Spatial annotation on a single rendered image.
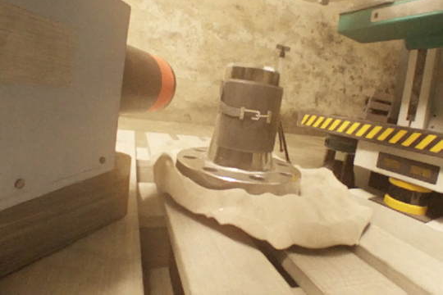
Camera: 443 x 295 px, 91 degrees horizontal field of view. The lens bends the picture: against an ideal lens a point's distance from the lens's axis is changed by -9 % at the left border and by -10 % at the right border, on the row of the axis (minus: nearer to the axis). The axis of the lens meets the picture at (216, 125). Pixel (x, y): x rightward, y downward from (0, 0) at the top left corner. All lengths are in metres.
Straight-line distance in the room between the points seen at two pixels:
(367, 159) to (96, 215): 0.60
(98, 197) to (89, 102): 0.13
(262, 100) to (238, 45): 2.62
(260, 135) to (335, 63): 3.50
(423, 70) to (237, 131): 0.71
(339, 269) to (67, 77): 0.34
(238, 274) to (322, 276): 0.10
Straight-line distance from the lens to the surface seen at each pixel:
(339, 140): 0.81
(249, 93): 0.43
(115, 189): 0.33
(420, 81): 0.98
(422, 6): 0.83
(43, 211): 0.27
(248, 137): 0.44
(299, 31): 3.54
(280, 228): 0.34
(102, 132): 0.24
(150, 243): 0.44
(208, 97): 2.87
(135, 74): 0.31
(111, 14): 0.24
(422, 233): 0.66
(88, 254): 0.30
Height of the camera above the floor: 0.32
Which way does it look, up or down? 6 degrees down
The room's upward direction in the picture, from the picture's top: 8 degrees clockwise
